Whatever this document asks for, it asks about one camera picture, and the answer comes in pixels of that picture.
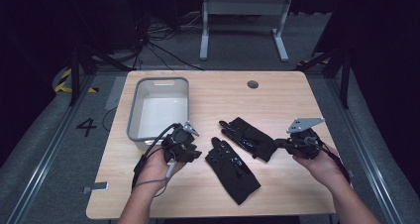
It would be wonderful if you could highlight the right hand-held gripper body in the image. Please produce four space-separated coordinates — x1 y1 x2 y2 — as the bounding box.
285 117 326 161

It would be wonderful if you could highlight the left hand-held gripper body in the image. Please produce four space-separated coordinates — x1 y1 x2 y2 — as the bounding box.
160 120 201 165

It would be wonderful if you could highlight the person's right hand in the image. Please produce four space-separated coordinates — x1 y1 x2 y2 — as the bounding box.
291 144 349 189

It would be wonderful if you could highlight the person's left hand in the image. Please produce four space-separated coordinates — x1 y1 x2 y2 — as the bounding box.
136 147 186 194

